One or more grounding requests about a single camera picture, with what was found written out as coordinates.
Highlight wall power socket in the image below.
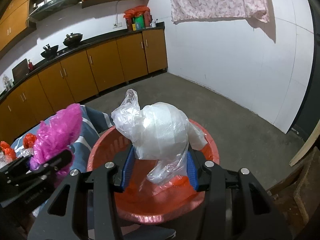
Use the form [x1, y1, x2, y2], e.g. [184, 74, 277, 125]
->
[113, 22, 122, 28]

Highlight clear white plastic bag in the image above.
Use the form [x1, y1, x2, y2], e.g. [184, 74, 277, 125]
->
[111, 89, 207, 185]

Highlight small red bottle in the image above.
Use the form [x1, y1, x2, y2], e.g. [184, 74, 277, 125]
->
[28, 60, 34, 72]

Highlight wooden stool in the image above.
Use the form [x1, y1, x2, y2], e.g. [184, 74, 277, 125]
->
[267, 147, 319, 237]

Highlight orange plastic bag right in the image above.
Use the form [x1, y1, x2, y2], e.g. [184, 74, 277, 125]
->
[23, 133, 37, 149]

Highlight black wok with lid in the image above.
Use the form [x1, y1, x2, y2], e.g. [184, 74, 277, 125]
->
[63, 33, 83, 48]

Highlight red plastic trash basket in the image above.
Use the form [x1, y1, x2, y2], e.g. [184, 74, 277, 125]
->
[87, 127, 204, 224]

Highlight black wok with utensils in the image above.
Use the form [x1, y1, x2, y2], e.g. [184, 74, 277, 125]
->
[41, 44, 59, 59]

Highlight red bag on counter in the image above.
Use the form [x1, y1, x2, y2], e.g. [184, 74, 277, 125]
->
[123, 5, 150, 18]

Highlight green box on counter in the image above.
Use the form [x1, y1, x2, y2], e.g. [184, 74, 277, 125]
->
[132, 15, 145, 31]

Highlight black range hood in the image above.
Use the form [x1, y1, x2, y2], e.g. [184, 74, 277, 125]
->
[27, 0, 82, 23]

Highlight blue white striped tablecloth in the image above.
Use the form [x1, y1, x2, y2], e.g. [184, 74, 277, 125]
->
[10, 104, 115, 210]

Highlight dark cutting board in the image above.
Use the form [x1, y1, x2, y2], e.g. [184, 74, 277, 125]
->
[12, 59, 29, 83]

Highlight orange lower kitchen cabinets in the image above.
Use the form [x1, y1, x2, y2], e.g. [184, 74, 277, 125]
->
[1, 24, 168, 144]

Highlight orange plastic bag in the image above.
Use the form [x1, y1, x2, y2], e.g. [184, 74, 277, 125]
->
[23, 133, 37, 149]
[1, 141, 17, 161]

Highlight orange plastic bag top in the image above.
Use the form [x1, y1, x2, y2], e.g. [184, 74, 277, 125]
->
[1, 141, 17, 161]

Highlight magenta plastic bag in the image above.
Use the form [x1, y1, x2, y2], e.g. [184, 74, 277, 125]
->
[30, 103, 82, 187]

